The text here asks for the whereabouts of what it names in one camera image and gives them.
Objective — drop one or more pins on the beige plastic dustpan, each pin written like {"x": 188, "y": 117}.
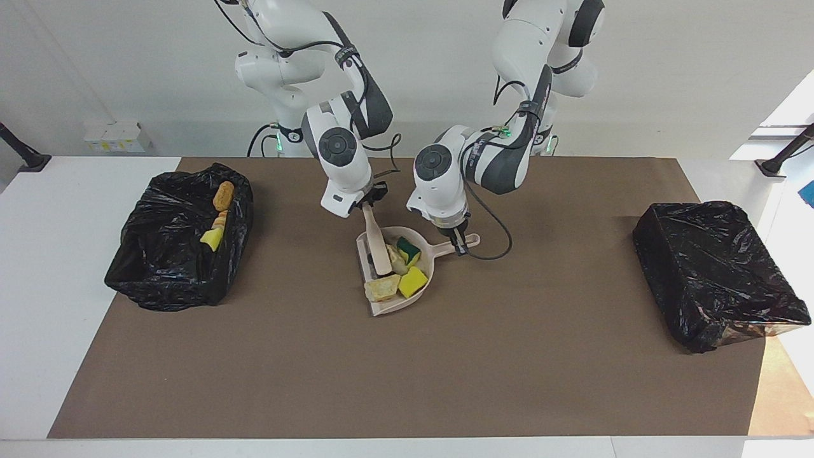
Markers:
{"x": 394, "y": 306}

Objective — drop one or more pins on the tan cardboard sheet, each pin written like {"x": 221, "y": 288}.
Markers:
{"x": 785, "y": 388}

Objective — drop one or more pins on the pale yellow sponge chunk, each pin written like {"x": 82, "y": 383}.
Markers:
{"x": 381, "y": 288}
{"x": 397, "y": 259}
{"x": 220, "y": 219}

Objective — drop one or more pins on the box bin with black bag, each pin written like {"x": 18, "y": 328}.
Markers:
{"x": 712, "y": 267}

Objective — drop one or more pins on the teal object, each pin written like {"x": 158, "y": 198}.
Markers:
{"x": 808, "y": 194}

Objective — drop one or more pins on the white wall socket boxes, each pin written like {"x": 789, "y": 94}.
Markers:
{"x": 117, "y": 137}

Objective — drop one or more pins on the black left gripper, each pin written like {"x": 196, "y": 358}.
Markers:
{"x": 456, "y": 224}

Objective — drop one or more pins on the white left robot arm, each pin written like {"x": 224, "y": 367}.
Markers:
{"x": 445, "y": 172}

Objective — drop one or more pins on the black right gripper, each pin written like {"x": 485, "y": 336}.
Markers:
{"x": 369, "y": 197}

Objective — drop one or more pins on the beige brush with black bristles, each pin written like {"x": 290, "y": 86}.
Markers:
{"x": 380, "y": 251}

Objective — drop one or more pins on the green and yellow sponge piece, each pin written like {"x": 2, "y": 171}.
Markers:
{"x": 212, "y": 238}
{"x": 410, "y": 251}

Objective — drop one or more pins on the bright yellow sponge piece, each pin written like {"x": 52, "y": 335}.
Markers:
{"x": 413, "y": 283}

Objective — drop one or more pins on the brown table mat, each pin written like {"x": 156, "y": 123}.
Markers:
{"x": 407, "y": 394}

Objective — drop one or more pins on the orange sponge piece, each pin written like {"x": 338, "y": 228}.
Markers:
{"x": 223, "y": 196}

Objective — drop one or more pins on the open bin with black bag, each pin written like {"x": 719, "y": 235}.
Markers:
{"x": 165, "y": 254}

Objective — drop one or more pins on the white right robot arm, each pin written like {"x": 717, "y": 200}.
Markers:
{"x": 343, "y": 159}

